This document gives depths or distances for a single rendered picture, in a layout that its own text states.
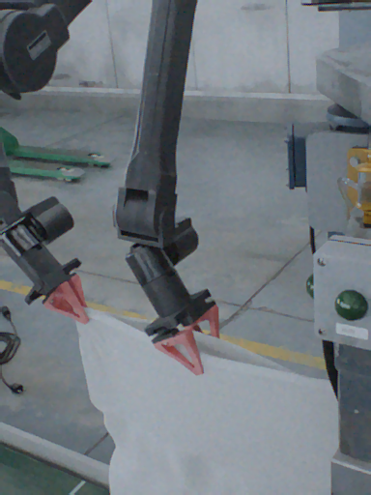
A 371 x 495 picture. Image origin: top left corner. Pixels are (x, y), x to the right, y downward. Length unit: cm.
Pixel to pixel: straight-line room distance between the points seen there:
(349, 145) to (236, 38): 560
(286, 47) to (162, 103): 548
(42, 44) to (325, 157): 52
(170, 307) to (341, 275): 42
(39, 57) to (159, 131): 28
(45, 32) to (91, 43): 692
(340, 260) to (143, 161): 41
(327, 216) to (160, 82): 35
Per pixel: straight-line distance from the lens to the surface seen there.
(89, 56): 770
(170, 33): 97
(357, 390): 74
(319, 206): 111
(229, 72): 673
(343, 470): 80
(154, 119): 96
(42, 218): 122
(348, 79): 97
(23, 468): 194
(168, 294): 99
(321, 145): 108
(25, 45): 70
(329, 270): 63
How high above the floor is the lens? 159
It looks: 24 degrees down
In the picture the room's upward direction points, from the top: 6 degrees counter-clockwise
